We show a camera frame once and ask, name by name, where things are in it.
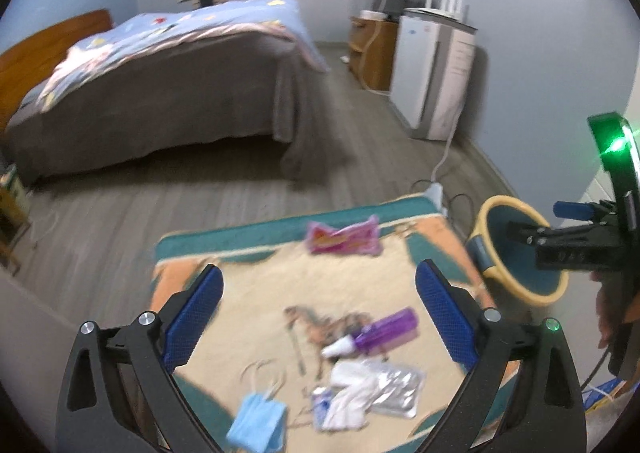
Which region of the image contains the grey bedspread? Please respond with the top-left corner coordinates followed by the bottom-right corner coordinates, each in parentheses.
top-left (2, 28), bottom-right (327, 184)

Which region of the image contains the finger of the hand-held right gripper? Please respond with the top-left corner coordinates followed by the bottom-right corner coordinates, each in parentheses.
top-left (553, 201), bottom-right (622, 224)
top-left (507, 220), bottom-right (624, 270)

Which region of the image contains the white power strip cable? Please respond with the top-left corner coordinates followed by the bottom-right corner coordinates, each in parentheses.
top-left (429, 83), bottom-right (464, 189)

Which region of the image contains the silver foil blister pack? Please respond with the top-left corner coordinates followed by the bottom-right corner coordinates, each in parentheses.
top-left (366, 365), bottom-right (426, 419)

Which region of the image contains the teal bin with yellow rim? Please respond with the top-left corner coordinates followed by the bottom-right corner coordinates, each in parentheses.
top-left (467, 196), bottom-right (571, 307)

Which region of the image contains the patterned table cloth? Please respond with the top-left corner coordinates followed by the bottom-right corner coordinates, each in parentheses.
top-left (149, 192), bottom-right (526, 453)

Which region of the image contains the white air purifier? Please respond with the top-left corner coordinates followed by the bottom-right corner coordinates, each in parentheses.
top-left (389, 8), bottom-right (476, 142)

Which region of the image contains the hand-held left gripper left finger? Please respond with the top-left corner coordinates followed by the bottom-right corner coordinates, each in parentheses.
top-left (56, 263), bottom-right (225, 453)

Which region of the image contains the small white blue tube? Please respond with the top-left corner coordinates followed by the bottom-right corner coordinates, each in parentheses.
top-left (310, 385), bottom-right (334, 429)

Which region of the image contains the purple plastic bottle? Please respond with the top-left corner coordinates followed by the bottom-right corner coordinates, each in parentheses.
top-left (322, 307), bottom-right (420, 360)

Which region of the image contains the wooden cabinet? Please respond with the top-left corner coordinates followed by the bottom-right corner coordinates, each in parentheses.
top-left (348, 15), bottom-right (400, 92)

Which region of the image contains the black floor cable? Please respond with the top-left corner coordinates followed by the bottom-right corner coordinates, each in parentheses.
top-left (442, 192), bottom-right (477, 224)

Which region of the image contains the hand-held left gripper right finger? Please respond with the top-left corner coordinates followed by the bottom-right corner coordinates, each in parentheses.
top-left (414, 258), bottom-right (587, 453)

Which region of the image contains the person's right hand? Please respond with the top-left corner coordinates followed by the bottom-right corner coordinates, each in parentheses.
top-left (590, 270), bottom-right (626, 350)

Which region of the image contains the wooden bed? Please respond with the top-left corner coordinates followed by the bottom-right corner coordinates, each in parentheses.
top-left (0, 0), bottom-right (331, 184)

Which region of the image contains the blue face mask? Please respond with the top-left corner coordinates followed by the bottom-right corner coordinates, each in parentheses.
top-left (227, 358), bottom-right (289, 452)

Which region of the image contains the white router with antennas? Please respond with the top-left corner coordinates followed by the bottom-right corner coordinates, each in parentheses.
top-left (424, 0), bottom-right (474, 24)

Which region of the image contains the white tissue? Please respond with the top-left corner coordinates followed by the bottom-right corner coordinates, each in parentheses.
top-left (319, 358), bottom-right (392, 432)

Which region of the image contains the pink snack packet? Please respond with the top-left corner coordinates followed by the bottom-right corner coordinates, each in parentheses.
top-left (305, 215), bottom-right (384, 257)

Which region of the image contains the blue and white packet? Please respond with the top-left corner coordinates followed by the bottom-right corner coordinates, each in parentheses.
top-left (584, 379), bottom-right (632, 415)

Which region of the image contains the white power strip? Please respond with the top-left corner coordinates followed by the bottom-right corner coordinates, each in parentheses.
top-left (422, 182), bottom-right (446, 209)

